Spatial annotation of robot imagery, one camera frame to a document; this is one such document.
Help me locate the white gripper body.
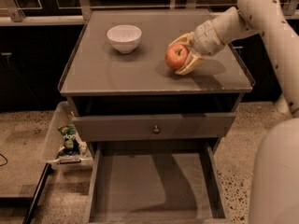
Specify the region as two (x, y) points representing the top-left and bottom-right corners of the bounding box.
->
(192, 20), (225, 56)

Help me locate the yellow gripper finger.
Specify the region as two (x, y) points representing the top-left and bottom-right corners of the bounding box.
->
(170, 32), (193, 47)
(176, 52), (204, 76)

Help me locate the red apple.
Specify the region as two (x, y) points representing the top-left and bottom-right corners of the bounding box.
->
(164, 44), (190, 71)

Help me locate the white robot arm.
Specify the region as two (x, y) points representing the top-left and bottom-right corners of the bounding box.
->
(175, 0), (299, 224)

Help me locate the grey top drawer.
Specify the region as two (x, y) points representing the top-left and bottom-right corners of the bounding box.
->
(72, 113), (235, 142)

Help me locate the round metal drawer knob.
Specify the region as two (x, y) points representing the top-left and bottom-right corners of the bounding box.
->
(152, 125), (161, 134)

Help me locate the grey wooden drawer cabinet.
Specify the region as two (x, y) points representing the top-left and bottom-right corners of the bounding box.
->
(58, 8), (255, 224)

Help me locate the open grey middle drawer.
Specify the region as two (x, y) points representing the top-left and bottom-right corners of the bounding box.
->
(84, 140), (232, 224)

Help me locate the white ceramic bowl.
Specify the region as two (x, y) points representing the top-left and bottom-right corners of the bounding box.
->
(107, 24), (142, 53)

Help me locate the green snack bag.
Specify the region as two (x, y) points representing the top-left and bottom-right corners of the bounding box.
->
(58, 124), (79, 156)

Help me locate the clear plastic storage bin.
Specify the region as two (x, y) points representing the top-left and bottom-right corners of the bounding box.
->
(42, 102), (93, 172)

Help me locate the metal window railing frame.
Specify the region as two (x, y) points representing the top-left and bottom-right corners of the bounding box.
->
(0, 0), (299, 27)

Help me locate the black cable on floor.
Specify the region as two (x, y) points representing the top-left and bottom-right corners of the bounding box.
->
(0, 152), (9, 167)

